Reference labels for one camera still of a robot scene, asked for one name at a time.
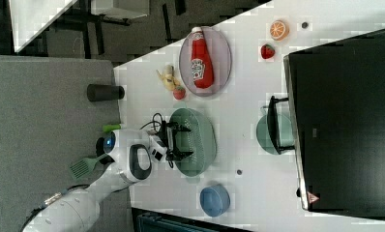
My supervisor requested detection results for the green slotted spatula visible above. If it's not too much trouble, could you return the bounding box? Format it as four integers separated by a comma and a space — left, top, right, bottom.
69, 154, 107, 180

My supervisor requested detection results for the green marker handle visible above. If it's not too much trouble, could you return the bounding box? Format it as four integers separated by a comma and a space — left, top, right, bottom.
103, 124, 121, 132

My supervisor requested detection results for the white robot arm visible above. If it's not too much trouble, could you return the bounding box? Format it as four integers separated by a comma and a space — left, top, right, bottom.
20, 121, 190, 232

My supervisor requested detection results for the green plastic strainer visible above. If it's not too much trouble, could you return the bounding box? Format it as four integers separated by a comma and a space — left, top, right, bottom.
170, 108, 217, 177

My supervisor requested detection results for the black utensil holder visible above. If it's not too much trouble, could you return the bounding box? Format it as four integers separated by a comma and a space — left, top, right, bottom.
96, 137, 113, 165

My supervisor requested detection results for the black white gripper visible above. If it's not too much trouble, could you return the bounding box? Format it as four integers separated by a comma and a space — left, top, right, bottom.
148, 121, 193, 161

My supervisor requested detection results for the red plush ketchup bottle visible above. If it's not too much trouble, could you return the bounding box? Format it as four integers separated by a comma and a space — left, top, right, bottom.
191, 27, 214, 89

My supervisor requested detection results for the grey table panel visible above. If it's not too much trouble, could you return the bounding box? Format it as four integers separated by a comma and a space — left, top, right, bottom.
0, 56, 120, 232

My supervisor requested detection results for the red toy strawberry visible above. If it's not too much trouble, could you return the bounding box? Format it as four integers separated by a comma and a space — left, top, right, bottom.
261, 44, 275, 59
173, 86, 186, 101

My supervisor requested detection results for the yellow toy banana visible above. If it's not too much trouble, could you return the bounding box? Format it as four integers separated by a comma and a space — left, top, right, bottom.
156, 65, 180, 91

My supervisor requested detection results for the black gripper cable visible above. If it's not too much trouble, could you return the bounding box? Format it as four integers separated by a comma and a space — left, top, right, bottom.
139, 112, 175, 169

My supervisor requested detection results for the grey round plate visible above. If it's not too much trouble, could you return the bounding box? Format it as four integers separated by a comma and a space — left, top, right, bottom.
179, 26, 231, 97

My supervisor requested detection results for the black toaster oven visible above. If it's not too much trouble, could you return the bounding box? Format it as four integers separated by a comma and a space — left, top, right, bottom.
283, 29, 385, 220

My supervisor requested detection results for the black cylinder cup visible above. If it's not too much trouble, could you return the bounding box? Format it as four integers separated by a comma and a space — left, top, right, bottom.
87, 84, 125, 102

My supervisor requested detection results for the orange slice toy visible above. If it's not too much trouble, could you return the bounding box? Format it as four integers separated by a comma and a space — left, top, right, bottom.
270, 20, 289, 41

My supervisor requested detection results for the blue bowl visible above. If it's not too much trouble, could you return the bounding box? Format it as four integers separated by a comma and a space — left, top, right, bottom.
199, 185, 230, 218

